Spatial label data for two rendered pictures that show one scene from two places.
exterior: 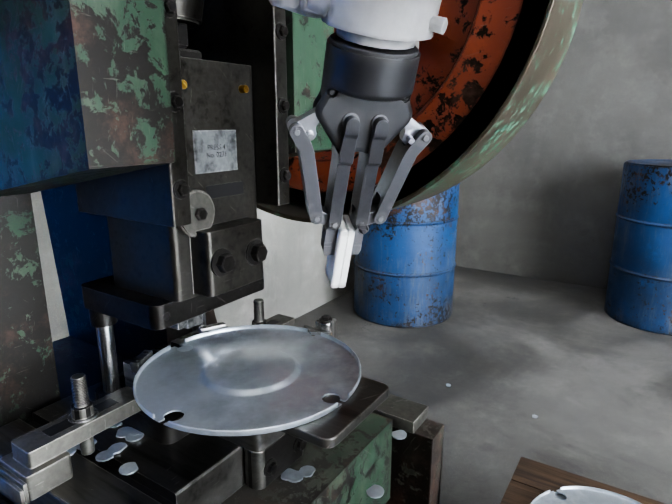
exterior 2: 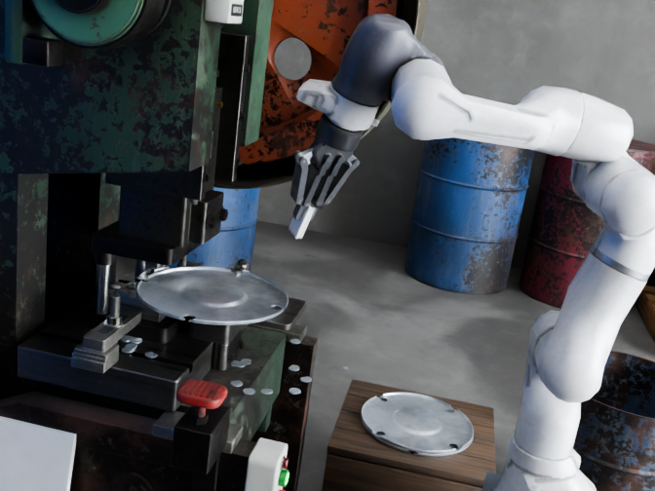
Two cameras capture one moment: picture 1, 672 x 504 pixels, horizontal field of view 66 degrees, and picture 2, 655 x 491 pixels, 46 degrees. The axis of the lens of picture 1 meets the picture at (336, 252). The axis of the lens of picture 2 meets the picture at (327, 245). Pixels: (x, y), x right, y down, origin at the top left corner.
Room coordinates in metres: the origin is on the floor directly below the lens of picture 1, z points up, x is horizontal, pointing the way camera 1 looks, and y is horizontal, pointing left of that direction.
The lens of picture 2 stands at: (-0.75, 0.49, 1.33)
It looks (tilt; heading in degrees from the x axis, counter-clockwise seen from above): 17 degrees down; 336
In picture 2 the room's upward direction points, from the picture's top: 8 degrees clockwise
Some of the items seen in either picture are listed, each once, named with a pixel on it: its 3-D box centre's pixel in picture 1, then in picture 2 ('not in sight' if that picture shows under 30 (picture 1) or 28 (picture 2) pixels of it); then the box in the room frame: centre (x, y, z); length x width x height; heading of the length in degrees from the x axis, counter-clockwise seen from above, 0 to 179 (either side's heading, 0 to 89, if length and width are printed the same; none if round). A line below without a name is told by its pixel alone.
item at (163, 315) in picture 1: (178, 294); (152, 243); (0.69, 0.22, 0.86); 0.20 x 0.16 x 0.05; 147
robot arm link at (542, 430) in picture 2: not in sight; (553, 378); (0.33, -0.49, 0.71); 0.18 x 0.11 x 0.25; 151
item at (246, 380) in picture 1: (250, 369); (213, 293); (0.62, 0.11, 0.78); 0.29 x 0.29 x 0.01
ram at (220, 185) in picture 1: (192, 171); (181, 158); (0.67, 0.18, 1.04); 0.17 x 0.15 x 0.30; 57
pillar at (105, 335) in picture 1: (106, 343); (103, 278); (0.66, 0.32, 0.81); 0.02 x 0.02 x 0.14
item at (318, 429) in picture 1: (280, 425); (233, 329); (0.59, 0.07, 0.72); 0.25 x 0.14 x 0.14; 57
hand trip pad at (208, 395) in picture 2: not in sight; (200, 410); (0.29, 0.21, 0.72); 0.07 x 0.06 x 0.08; 57
